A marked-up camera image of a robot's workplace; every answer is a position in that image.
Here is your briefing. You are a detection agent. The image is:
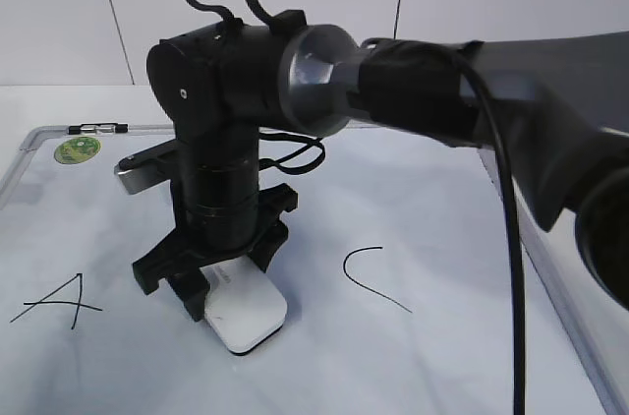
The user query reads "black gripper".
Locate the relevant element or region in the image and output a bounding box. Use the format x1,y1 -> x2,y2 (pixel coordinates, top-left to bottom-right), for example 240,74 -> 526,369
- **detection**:
132,182 -> 298,322

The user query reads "white board eraser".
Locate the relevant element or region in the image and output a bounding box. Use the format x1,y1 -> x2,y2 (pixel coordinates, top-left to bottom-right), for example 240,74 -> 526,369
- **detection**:
202,256 -> 288,355

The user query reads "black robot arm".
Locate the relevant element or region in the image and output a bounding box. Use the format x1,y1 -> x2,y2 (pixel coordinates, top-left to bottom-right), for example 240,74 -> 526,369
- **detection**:
133,14 -> 628,311

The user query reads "round green magnet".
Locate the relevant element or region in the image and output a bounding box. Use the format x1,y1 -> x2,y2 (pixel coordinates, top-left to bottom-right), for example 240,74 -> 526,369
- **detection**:
53,137 -> 101,165

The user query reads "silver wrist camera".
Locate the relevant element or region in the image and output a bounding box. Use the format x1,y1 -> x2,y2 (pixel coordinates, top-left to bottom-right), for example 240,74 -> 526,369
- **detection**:
114,140 -> 179,195

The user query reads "white board with grey frame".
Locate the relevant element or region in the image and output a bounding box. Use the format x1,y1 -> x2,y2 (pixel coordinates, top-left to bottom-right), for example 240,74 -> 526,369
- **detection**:
0,123 -> 629,415

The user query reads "black cable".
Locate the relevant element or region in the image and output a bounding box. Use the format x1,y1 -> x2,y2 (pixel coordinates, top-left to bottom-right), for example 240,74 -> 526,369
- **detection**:
177,0 -> 533,415

